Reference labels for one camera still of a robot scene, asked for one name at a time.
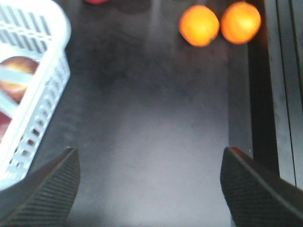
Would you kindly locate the light blue plastic basket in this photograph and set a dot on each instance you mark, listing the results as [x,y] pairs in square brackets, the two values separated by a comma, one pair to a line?
[40,30]

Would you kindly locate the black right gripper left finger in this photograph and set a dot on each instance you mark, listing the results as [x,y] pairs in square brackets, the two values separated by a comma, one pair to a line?
[45,197]

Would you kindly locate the pink red apple right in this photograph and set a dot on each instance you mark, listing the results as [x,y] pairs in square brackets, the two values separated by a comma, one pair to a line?
[96,2]

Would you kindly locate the dark red apple front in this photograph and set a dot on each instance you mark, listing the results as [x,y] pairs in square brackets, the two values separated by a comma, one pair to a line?
[21,64]

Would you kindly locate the small orange lower right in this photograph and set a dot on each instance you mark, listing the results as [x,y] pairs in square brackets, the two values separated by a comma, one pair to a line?
[240,22]

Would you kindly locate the small orange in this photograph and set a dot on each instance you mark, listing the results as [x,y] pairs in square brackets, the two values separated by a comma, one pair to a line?
[240,22]
[199,26]

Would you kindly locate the small orange lower left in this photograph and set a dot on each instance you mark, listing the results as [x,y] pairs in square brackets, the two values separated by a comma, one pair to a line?
[199,26]

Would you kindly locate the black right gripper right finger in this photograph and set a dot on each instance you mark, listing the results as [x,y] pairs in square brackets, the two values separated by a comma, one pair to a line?
[255,196]

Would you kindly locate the dark red apple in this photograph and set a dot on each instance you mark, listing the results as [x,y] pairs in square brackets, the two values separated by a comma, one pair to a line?
[4,123]
[21,64]

